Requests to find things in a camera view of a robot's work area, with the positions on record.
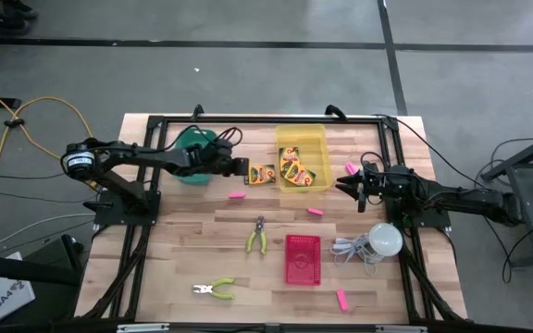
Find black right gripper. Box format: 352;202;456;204
334;164;418;215

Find green-handled dark-jaw wire stripper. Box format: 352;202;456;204
245;215;268;255

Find green-handled silver-jaw pliers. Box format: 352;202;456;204
192;277;236;302

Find green plastic bin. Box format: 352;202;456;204
173;127;219;187

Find yellow translucent plastic bin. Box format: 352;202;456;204
274;123;334;194

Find white round bulb lamp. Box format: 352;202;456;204
368;222;404;257

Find red perforated plastic basket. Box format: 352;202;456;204
284;234;322;287

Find black metal stand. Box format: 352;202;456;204
481;127;533;269

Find person's feet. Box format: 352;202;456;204
0;0;39;36

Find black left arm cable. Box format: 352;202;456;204
155;123;244;154

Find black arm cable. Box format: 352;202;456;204
155;123;244;154
370;113;485;189

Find white coiled lamp cable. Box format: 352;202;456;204
329;232;383;277

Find black metal table frame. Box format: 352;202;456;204
74;105;469;325

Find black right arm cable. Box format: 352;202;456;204
370;113;485;189

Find silver metal bracket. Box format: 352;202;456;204
376;325;428;333
116;323;170;333

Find yellow extension cord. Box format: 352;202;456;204
0;78;99;207

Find white floor cable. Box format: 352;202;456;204
0;211;97;255

